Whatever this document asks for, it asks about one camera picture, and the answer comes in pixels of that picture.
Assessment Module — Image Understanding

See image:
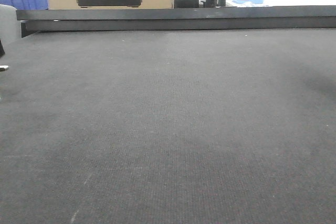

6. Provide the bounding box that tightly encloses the dark grey conveyor belt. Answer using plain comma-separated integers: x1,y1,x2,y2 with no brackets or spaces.
1,29,335,223

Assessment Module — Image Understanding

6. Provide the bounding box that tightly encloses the light blue tray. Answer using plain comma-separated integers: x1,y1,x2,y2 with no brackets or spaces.
231,0,264,4

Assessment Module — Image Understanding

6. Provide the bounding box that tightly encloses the white table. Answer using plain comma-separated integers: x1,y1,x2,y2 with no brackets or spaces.
226,0,335,7

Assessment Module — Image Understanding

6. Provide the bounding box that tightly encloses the black conveyor side rail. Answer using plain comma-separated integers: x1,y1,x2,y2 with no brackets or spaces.
16,5,335,31

